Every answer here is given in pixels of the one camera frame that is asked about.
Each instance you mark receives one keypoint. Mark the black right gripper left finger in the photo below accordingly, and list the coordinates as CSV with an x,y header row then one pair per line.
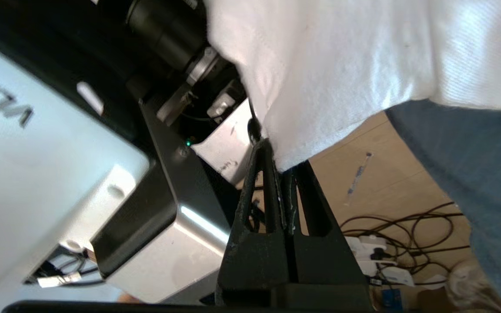
x,y
255,261

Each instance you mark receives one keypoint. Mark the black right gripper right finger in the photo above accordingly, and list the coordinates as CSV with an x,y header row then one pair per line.
x,y
328,265

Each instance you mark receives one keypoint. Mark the white t-shirt blue print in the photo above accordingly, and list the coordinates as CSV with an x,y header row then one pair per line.
x,y
342,65

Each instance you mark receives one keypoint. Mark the white power strip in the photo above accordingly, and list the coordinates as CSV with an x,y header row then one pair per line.
x,y
376,256

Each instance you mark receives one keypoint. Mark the blue bed with headboard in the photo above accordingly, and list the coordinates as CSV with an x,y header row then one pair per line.
x,y
485,174

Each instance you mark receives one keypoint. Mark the white robot chassis cover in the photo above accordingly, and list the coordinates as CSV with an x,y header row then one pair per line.
x,y
37,174

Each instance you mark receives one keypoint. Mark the black robot body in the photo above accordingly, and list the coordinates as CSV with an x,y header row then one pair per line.
x,y
102,52

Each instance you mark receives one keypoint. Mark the silver metal bracket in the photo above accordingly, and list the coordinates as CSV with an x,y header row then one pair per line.
x,y
181,243

